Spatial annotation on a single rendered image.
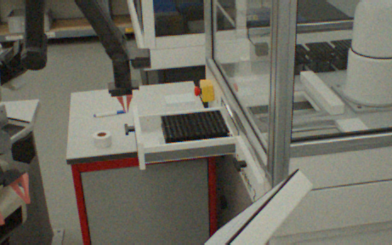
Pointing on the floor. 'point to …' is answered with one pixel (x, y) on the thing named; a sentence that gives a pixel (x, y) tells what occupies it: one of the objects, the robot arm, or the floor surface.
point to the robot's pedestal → (36, 222)
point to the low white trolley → (156, 192)
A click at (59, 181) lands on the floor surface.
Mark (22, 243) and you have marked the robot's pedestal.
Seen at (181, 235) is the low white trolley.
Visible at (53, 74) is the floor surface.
